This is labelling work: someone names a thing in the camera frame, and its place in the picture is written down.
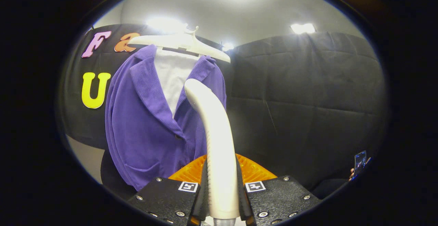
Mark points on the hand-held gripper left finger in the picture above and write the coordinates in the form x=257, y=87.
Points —
x=164, y=198

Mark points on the small ceiling light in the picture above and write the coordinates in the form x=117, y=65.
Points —
x=227, y=47

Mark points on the white garment steamer head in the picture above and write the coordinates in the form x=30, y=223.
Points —
x=219, y=150

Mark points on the black backdrop cloth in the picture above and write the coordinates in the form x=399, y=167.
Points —
x=308, y=99

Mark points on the rectangular ceiling light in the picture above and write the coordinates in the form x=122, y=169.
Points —
x=167, y=24

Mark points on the purple jacket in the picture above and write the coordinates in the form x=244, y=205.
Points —
x=143, y=133

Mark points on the smartphone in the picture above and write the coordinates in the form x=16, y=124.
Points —
x=360, y=162

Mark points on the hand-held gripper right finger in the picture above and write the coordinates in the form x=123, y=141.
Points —
x=284, y=198

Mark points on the double-tube ceiling light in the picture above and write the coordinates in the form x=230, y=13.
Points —
x=303, y=28

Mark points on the white inner shirt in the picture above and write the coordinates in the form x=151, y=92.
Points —
x=172, y=75

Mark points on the white clothes hanger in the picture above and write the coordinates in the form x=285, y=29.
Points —
x=178, y=41

